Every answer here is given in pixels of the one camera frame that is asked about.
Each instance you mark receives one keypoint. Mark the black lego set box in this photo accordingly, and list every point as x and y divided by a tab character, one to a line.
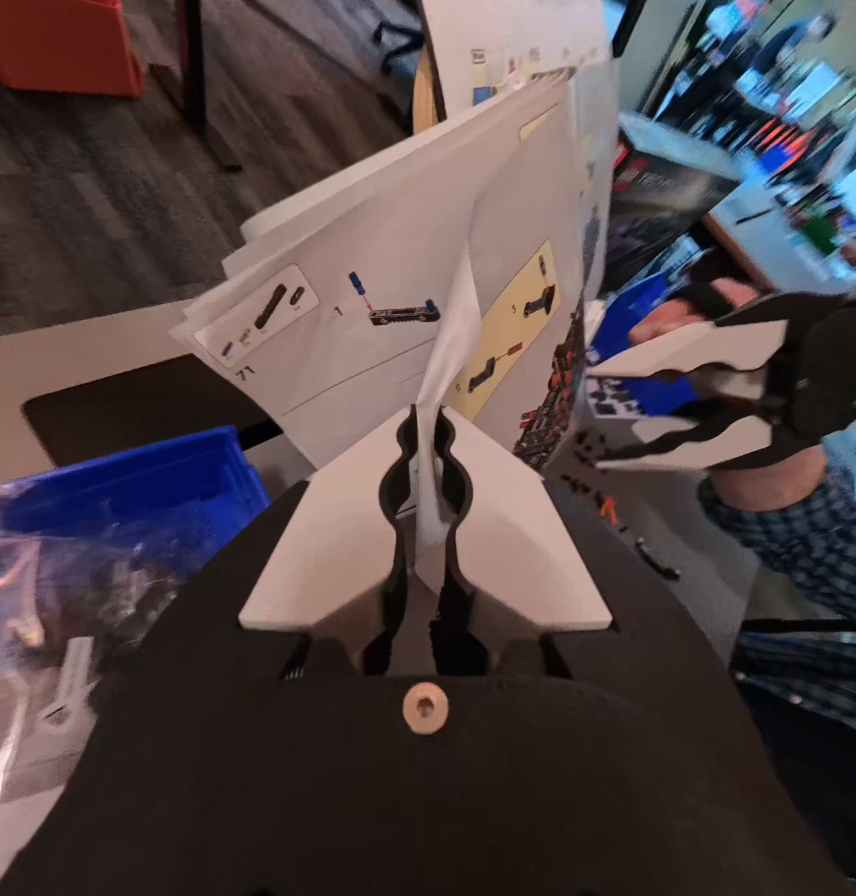
659	196

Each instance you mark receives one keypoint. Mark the black desk mat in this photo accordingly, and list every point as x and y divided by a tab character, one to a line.
141	406

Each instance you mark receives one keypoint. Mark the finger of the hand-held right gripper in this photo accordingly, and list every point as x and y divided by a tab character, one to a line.
701	346
715	444

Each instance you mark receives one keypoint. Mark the black table leg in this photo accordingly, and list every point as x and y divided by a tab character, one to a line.
197	84

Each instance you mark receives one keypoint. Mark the lego sticker sheet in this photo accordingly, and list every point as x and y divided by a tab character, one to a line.
613	402

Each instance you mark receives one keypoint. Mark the orange lego piece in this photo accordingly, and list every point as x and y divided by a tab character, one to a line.
608	511

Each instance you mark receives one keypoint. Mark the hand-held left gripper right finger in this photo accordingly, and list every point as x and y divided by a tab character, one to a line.
540	560

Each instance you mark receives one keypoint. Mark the scattered black lego pins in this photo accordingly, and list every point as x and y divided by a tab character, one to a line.
589	444

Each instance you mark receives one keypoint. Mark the orange upholstered seat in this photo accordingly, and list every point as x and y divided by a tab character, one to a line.
57	42

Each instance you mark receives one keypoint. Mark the person's right hand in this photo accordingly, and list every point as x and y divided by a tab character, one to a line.
771	483

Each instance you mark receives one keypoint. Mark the lego instruction booklet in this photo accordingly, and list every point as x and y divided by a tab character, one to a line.
400	245

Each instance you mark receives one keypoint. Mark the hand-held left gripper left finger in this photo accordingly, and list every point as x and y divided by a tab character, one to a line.
323	560

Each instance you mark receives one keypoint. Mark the person's right forearm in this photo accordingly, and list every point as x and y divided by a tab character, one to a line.
806	553

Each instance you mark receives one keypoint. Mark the white background table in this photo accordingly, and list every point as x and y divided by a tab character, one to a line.
771	231

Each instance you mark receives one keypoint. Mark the clear plastic bag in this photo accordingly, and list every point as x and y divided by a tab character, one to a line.
64	616

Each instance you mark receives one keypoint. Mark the long black lego piece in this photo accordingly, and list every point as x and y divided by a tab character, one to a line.
659	563

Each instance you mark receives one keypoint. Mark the blue plastic bin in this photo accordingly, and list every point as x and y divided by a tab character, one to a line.
134	483
638	315

